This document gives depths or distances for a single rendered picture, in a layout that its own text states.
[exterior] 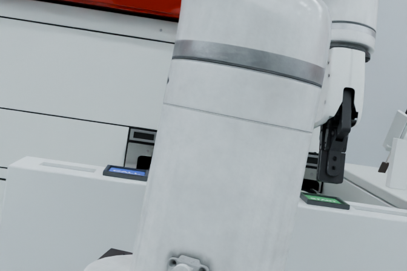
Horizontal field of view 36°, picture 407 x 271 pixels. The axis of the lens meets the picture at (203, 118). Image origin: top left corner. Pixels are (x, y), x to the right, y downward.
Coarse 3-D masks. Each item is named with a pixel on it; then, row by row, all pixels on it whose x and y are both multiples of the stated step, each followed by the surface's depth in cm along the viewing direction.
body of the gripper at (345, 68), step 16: (336, 48) 79; (352, 48) 80; (336, 64) 78; (352, 64) 78; (336, 80) 78; (352, 80) 78; (320, 96) 80; (336, 96) 77; (352, 96) 78; (320, 112) 79; (336, 112) 79; (352, 112) 82
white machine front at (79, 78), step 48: (0, 0) 134; (0, 48) 135; (48, 48) 136; (96, 48) 136; (144, 48) 137; (0, 96) 136; (48, 96) 136; (96, 96) 137; (144, 96) 137; (0, 144) 136; (48, 144) 137; (96, 144) 137
